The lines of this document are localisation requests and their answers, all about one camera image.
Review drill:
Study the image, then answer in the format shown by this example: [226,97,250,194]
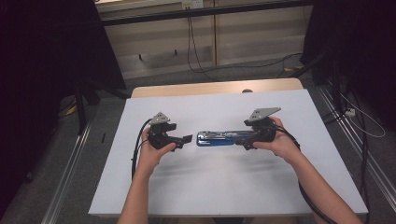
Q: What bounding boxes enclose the white wall outlet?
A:
[181,0,205,10]

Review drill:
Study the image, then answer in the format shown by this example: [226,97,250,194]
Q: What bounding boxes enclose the black horizontal bar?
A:
[100,0,314,27]

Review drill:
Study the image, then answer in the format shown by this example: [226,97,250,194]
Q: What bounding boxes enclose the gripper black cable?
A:
[273,123,340,224]
[131,118,154,182]

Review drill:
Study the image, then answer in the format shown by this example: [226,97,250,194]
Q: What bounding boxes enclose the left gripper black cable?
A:
[131,118,154,182]

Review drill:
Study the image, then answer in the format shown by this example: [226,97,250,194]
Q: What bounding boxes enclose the black cable by rail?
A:
[321,90,373,224]

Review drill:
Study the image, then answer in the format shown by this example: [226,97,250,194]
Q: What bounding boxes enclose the aluminium floor rail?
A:
[40,122,92,224]
[317,86,396,213]

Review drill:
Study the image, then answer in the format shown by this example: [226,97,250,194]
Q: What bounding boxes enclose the white table board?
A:
[88,89,369,217]

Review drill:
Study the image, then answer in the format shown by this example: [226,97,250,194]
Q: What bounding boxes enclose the person's right hand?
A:
[252,116,302,165]

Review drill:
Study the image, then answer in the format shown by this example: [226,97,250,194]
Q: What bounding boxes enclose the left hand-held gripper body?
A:
[148,111,188,152]

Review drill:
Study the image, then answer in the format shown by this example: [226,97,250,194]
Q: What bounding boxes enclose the black floor cable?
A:
[199,51,304,79]

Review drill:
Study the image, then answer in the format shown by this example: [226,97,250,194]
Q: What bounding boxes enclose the black hanging cables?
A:
[186,6,217,82]

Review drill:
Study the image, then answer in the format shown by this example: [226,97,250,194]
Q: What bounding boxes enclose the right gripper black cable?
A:
[273,123,340,224]

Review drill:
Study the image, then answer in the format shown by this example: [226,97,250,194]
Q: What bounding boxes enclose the black curtain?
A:
[0,0,127,216]
[300,0,396,132]

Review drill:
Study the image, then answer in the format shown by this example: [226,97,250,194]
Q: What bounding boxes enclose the person's left hand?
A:
[136,127,177,175]

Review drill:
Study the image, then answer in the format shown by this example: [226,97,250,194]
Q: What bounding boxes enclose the white cable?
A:
[339,92,387,139]

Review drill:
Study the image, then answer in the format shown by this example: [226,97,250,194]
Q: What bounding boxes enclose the blue stapler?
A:
[195,130,260,147]

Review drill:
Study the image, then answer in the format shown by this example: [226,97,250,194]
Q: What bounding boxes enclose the wooden table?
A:
[130,77,304,99]

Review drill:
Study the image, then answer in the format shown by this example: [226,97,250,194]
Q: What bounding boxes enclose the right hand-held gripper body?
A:
[243,106,282,151]

